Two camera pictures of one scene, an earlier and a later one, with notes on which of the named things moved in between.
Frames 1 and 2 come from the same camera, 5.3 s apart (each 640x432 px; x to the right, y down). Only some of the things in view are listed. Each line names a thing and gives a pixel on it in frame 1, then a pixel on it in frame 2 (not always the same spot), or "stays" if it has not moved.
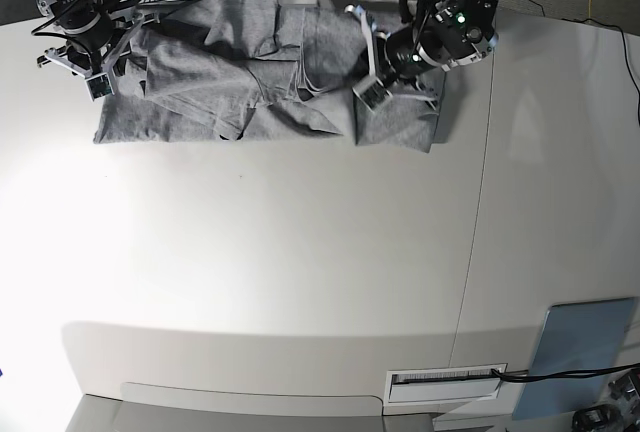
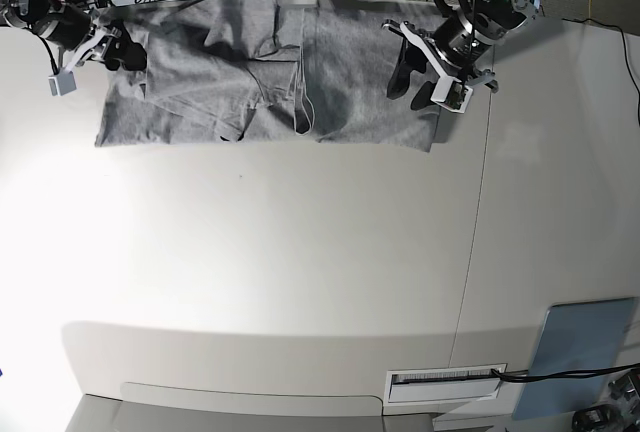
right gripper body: (394, 58) → (455, 52)
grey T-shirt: (240, 68) stays
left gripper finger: (362, 68) → (411, 59)
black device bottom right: (598, 418) stays
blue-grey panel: (578, 337) stays
